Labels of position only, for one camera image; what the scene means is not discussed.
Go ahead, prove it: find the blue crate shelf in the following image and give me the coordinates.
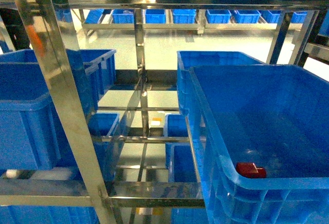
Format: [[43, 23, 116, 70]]
[[177, 51, 328, 223], [163, 114, 208, 224], [88, 113, 120, 181], [0, 49, 117, 171]]

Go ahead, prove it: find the blue crate upper left shelf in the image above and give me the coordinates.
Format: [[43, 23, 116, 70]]
[[0, 49, 117, 171]]

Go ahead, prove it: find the red toy block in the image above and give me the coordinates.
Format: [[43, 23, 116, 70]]
[[235, 162, 267, 178]]

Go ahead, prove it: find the blue crate lower right shelf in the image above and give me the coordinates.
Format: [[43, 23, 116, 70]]
[[163, 114, 208, 224]]

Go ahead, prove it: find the blue crate upper right shelf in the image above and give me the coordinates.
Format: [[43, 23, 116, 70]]
[[177, 51, 328, 223]]

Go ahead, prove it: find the blue crate lower left shelf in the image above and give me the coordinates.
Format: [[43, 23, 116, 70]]
[[88, 113, 120, 181]]

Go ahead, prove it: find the steel flow rack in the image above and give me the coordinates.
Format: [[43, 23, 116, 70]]
[[3, 0, 328, 223]]

